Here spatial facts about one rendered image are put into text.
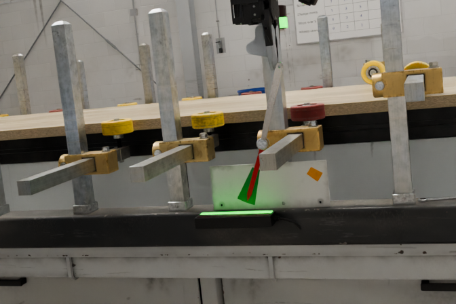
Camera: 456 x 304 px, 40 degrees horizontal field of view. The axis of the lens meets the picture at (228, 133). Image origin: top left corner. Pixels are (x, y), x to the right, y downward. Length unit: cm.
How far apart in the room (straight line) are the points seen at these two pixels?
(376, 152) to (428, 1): 701
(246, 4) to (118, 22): 867
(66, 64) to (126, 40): 830
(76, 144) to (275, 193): 49
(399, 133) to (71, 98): 75
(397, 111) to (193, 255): 57
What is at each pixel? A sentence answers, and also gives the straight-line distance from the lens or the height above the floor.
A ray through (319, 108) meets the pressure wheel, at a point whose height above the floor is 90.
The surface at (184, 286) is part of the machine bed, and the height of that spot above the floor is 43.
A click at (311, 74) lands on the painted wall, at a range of 871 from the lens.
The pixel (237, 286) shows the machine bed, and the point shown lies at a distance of 173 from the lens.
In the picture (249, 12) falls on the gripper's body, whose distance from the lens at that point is 124.
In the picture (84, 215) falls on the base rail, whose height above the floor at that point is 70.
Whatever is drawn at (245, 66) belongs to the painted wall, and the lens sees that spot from 899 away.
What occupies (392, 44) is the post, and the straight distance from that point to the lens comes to 129.
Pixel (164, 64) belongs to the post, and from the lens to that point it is 140.
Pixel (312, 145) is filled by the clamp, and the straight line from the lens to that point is 131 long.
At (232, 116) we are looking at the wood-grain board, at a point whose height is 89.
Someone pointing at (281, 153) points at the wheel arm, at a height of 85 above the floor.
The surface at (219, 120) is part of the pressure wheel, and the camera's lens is 151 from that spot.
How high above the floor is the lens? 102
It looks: 6 degrees down
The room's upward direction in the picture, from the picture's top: 6 degrees counter-clockwise
